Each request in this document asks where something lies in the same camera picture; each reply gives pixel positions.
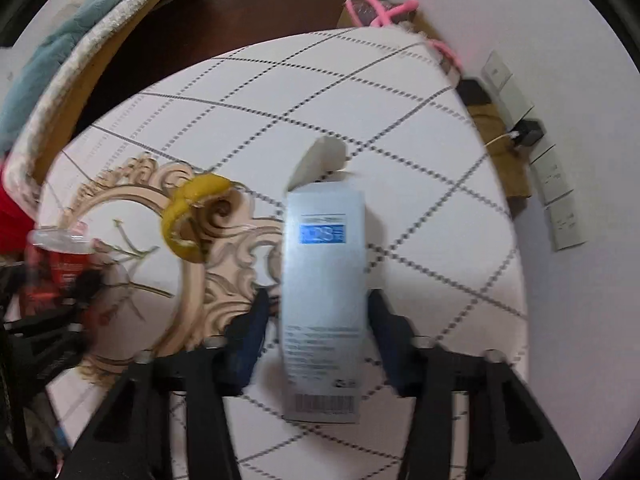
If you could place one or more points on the red blanket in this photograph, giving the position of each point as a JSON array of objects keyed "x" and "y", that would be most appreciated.
[{"x": 12, "y": 215}]

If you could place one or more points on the white wall socket plate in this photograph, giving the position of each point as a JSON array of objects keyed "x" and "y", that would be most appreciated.
[
  {"x": 497, "y": 71},
  {"x": 565, "y": 222},
  {"x": 550, "y": 175}
]

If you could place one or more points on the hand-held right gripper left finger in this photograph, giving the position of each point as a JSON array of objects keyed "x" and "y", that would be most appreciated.
[{"x": 247, "y": 340}]

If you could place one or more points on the pink plush toy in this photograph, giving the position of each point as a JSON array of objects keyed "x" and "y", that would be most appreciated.
[{"x": 385, "y": 12}]

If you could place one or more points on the table with patterned cloth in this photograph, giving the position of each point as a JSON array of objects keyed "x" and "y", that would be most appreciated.
[{"x": 400, "y": 160}]

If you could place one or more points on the red drink can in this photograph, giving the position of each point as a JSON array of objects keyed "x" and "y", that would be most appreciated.
[{"x": 60, "y": 265}]

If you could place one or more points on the white and blue carton box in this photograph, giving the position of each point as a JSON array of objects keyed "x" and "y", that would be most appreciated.
[{"x": 320, "y": 285}]

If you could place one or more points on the wooden bed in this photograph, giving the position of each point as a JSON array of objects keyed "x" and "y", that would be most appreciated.
[{"x": 107, "y": 55}]

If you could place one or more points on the blue quilt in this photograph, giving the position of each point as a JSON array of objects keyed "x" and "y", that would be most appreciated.
[{"x": 55, "y": 35}]

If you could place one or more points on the black plug-in charger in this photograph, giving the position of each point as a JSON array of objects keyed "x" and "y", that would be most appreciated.
[{"x": 529, "y": 131}]

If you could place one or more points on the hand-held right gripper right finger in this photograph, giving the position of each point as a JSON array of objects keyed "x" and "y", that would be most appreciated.
[{"x": 395, "y": 345}]

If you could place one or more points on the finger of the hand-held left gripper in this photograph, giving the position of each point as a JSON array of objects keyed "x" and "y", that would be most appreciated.
[{"x": 85, "y": 287}]

